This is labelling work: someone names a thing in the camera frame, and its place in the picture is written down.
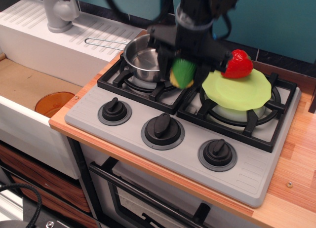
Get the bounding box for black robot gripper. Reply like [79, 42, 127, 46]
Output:
[147, 25, 232, 87]

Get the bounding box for green toy corncob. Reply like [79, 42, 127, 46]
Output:
[169, 58, 197, 89]

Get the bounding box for red toy strawberry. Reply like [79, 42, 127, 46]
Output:
[221, 49, 253, 79]

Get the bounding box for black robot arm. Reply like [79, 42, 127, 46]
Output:
[148, 0, 238, 89]

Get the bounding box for stainless steel pan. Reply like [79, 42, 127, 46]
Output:
[84, 34, 169, 82]

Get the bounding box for light green plate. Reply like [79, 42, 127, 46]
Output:
[202, 69, 272, 111]

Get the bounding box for black middle stove knob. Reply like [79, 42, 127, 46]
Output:
[141, 113, 185, 151]

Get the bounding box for black stove knob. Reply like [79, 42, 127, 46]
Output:
[141, 113, 185, 151]
[198, 139, 237, 172]
[98, 97, 132, 126]

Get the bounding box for grey toy stove top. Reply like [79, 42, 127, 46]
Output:
[64, 51, 302, 208]

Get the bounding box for black left stove knob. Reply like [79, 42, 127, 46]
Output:
[98, 97, 132, 126]

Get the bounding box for black right stove knob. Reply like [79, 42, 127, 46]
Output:
[198, 139, 237, 172]

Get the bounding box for black left burner grate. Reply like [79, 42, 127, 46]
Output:
[97, 54, 197, 115]

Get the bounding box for black burner grate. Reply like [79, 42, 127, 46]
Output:
[97, 54, 197, 115]
[177, 73, 300, 153]

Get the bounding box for black right burner grate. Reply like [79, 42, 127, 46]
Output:
[177, 73, 300, 153]

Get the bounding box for grey toy faucet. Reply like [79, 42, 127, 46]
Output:
[43, 0, 79, 33]

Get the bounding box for orange plastic cup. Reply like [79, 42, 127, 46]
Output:
[35, 91, 74, 118]

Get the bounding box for toy oven door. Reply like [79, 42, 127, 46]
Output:
[81, 144, 256, 228]

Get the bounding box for white toy sink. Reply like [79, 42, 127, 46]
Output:
[0, 0, 141, 179]

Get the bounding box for wooden drawer fronts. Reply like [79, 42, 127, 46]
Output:
[0, 142, 97, 228]

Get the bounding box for black cable lower left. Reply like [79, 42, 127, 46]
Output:
[0, 184, 42, 228]

